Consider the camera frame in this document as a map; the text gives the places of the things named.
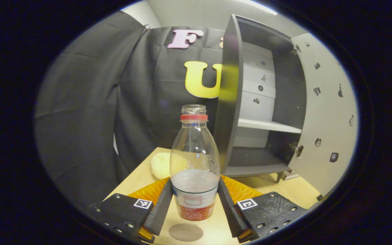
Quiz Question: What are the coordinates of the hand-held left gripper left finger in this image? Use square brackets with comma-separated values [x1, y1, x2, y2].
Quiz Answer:
[89, 177, 173, 244]

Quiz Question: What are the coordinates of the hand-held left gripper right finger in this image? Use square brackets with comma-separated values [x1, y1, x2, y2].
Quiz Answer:
[217, 175, 307, 243]

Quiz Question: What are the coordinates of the round brown coaster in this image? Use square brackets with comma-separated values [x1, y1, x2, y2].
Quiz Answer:
[168, 223, 203, 242]

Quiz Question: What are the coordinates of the clear plastic bottle red label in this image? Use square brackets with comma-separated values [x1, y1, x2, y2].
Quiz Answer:
[170, 104, 221, 222]

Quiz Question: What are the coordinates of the grey cabinet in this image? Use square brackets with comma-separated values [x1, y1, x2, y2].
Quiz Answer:
[214, 14, 307, 182]

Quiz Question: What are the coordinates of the white cabinet door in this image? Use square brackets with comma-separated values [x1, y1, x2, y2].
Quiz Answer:
[288, 33, 359, 197]

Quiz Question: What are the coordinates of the yellow bread bun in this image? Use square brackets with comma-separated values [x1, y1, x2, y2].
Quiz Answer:
[150, 152, 173, 180]

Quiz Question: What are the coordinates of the stack of books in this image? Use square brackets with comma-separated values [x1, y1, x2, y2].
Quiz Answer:
[282, 170, 300, 181]

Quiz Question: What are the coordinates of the black backdrop cloth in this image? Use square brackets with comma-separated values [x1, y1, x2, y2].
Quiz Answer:
[34, 12, 232, 205]

